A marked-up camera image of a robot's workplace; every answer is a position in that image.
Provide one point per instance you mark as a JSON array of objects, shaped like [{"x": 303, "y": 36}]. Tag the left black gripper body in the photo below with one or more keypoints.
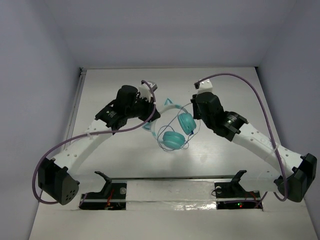
[{"x": 149, "y": 110}]

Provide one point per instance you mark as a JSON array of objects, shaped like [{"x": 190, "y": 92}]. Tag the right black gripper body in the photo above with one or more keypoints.
[{"x": 197, "y": 114}]

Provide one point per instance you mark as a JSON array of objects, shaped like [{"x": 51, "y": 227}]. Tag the teal cat ear headphones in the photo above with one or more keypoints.
[{"x": 177, "y": 133}]

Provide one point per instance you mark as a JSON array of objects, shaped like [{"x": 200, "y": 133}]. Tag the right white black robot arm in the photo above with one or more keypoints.
[{"x": 299, "y": 170}]

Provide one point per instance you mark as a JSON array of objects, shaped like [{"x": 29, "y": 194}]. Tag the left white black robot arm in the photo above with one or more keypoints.
[{"x": 54, "y": 174}]

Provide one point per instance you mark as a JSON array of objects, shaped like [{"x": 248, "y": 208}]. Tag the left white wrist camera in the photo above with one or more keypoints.
[{"x": 144, "y": 90}]

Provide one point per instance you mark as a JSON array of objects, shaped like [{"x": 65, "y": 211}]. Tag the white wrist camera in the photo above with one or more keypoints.
[
  {"x": 144, "y": 90},
  {"x": 203, "y": 86}
]

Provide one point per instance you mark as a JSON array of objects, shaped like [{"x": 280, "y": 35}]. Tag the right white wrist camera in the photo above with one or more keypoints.
[{"x": 203, "y": 86}]

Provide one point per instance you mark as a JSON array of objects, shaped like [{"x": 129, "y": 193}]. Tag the left aluminium side rail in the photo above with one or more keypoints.
[{"x": 74, "y": 107}]

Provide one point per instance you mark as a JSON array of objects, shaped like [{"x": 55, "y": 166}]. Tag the aluminium rail with foam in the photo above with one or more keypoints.
[{"x": 166, "y": 194}]

